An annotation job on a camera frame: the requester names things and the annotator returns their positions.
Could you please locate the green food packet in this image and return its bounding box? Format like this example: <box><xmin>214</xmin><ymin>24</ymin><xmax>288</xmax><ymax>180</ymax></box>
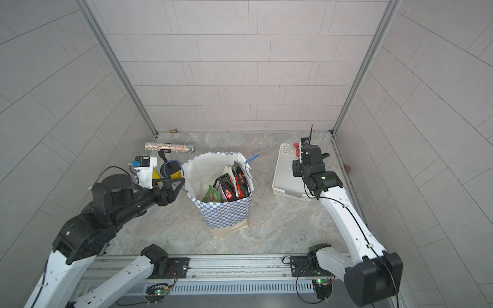
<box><xmin>202</xmin><ymin>185</ymin><xmax>222</xmax><ymax>203</ymax></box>

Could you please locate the blue checkered paper bag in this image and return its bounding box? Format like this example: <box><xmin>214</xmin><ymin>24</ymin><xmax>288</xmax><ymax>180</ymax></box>
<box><xmin>159</xmin><ymin>152</ymin><xmax>254</xmax><ymax>238</ymax></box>

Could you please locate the black red condiment packet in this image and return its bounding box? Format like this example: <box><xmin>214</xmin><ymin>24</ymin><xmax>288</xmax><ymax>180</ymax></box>
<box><xmin>232</xmin><ymin>161</ymin><xmax>250</xmax><ymax>199</ymax></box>

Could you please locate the clear red label packet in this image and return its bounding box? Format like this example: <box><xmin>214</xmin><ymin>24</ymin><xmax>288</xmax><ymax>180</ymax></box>
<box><xmin>293</xmin><ymin>142</ymin><xmax>300</xmax><ymax>159</ymax></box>

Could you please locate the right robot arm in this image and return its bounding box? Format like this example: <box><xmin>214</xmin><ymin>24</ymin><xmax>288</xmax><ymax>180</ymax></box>
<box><xmin>293</xmin><ymin>142</ymin><xmax>403</xmax><ymax>307</ymax></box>

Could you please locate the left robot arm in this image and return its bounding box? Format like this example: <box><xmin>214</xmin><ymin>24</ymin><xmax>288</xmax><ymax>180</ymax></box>
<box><xmin>25</xmin><ymin>156</ymin><xmax>189</xmax><ymax>307</ymax></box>

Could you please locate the yellow triangle block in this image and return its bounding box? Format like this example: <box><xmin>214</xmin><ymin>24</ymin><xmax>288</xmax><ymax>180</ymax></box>
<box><xmin>152</xmin><ymin>170</ymin><xmax>182</xmax><ymax>180</ymax></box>

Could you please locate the white plastic basket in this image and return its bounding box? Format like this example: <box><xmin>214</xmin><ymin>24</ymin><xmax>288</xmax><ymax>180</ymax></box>
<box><xmin>272</xmin><ymin>143</ymin><xmax>311</xmax><ymax>201</ymax></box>

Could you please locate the left circuit board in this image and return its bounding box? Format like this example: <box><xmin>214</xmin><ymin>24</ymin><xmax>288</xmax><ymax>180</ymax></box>
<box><xmin>145</xmin><ymin>283</ymin><xmax>170</xmax><ymax>302</ymax></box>

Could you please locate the circuit board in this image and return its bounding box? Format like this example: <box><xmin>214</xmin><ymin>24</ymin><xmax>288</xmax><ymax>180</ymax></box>
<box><xmin>145</xmin><ymin>283</ymin><xmax>170</xmax><ymax>302</ymax></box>
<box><xmin>312</xmin><ymin>278</ymin><xmax>333</xmax><ymax>301</ymax></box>

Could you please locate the right circuit board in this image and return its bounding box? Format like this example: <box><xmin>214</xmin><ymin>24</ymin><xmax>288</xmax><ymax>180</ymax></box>
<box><xmin>312</xmin><ymin>278</ymin><xmax>333</xmax><ymax>301</ymax></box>

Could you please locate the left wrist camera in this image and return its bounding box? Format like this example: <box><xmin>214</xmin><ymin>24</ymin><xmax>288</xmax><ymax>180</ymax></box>
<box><xmin>131</xmin><ymin>156</ymin><xmax>157</xmax><ymax>189</ymax></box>

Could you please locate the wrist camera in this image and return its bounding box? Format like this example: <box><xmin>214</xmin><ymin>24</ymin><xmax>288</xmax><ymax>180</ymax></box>
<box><xmin>131</xmin><ymin>156</ymin><xmax>157</xmax><ymax>189</ymax></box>
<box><xmin>299</xmin><ymin>137</ymin><xmax>312</xmax><ymax>153</ymax></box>

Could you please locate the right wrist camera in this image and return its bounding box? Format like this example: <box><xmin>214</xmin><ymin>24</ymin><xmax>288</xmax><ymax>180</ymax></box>
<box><xmin>299</xmin><ymin>137</ymin><xmax>312</xmax><ymax>153</ymax></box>

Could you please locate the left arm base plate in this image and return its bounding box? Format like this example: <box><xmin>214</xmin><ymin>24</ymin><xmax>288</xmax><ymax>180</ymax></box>
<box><xmin>149</xmin><ymin>257</ymin><xmax>190</xmax><ymax>279</ymax></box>

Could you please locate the aluminium mounting rail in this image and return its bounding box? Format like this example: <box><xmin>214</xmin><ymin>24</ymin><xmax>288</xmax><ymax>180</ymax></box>
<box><xmin>76</xmin><ymin>252</ymin><xmax>397</xmax><ymax>284</ymax></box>

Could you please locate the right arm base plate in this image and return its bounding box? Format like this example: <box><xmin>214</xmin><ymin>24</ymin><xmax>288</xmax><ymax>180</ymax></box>
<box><xmin>282</xmin><ymin>255</ymin><xmax>332</xmax><ymax>278</ymax></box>

